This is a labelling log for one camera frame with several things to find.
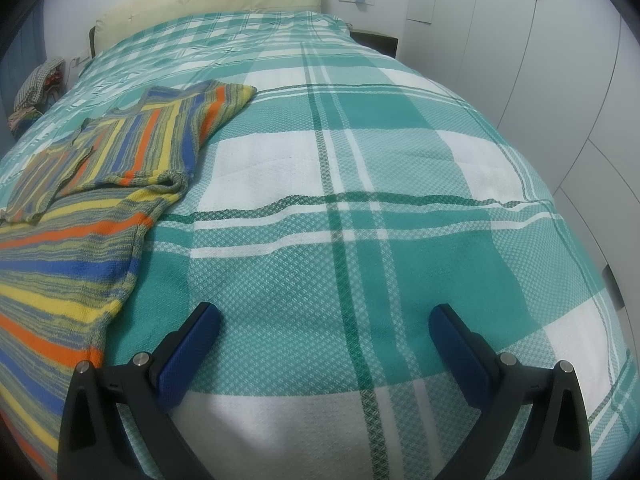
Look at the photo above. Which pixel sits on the white wardrobe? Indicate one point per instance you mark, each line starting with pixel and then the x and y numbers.
pixel 530 60

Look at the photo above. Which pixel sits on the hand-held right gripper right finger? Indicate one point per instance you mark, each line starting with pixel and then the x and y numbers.
pixel 462 355

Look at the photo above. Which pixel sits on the dark wooden nightstand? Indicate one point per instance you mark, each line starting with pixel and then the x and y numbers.
pixel 376 39

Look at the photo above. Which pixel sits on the bed with teal plaid sheet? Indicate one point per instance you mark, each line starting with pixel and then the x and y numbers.
pixel 375 240

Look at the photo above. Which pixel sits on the blue curtain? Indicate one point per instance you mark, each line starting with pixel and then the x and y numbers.
pixel 25 35

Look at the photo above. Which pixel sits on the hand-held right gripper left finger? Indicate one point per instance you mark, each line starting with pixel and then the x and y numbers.
pixel 187 355

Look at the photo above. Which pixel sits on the striped knit sweater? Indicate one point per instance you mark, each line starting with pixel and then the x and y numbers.
pixel 100 175

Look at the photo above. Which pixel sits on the pile of mixed clothes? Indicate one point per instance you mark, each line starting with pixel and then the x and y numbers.
pixel 37 87

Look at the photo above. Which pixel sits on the white wall socket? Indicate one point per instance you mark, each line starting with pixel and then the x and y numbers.
pixel 80 59

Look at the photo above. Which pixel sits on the cream padded headboard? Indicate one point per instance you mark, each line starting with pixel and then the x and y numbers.
pixel 210 5

